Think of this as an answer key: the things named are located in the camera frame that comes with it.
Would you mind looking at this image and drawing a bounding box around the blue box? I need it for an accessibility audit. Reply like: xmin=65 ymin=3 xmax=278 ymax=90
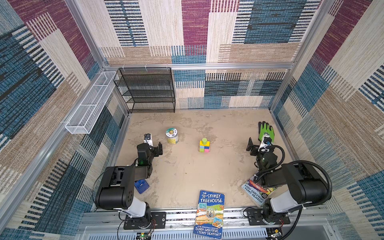
xmin=135 ymin=179 xmax=150 ymax=194

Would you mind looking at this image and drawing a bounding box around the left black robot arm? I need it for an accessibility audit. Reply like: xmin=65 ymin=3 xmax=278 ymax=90
xmin=94 ymin=143 xmax=163 ymax=229

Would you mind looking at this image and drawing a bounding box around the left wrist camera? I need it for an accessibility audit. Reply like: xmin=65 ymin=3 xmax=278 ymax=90
xmin=144 ymin=133 xmax=154 ymax=147

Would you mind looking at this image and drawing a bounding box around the round sunflower label jar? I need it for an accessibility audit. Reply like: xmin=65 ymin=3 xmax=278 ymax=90
xmin=165 ymin=128 xmax=179 ymax=145

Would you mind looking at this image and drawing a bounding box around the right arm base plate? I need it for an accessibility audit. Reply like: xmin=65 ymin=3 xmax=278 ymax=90
xmin=243 ymin=208 xmax=291 ymax=226

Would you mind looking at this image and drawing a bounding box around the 91-storey treehouse book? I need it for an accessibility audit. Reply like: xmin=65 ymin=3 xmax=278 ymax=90
xmin=193 ymin=190 xmax=225 ymax=240

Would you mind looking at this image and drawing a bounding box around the black wire shelf rack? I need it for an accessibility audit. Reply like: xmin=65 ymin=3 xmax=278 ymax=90
xmin=115 ymin=67 xmax=176 ymax=114

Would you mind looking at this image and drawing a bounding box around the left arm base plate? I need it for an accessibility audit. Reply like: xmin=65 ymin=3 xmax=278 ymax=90
xmin=123 ymin=212 xmax=167 ymax=230

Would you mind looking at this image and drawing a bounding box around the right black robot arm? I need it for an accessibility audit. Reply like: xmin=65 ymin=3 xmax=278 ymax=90
xmin=242 ymin=135 xmax=333 ymax=226

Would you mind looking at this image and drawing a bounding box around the yellow wood block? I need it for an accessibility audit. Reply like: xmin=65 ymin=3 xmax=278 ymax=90
xmin=200 ymin=141 xmax=210 ymax=147

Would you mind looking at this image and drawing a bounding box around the white wire mesh basket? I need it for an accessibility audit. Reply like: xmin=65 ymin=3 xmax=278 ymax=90
xmin=65 ymin=72 xmax=117 ymax=135

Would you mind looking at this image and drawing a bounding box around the green black work glove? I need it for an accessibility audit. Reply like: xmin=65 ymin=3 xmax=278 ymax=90
xmin=259 ymin=121 xmax=275 ymax=143

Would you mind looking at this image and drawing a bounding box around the purple treehouse book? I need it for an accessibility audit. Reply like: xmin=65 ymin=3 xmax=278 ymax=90
xmin=241 ymin=176 xmax=277 ymax=207

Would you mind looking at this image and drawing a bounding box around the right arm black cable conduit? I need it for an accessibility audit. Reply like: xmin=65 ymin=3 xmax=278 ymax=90
xmin=254 ymin=144 xmax=333 ymax=240

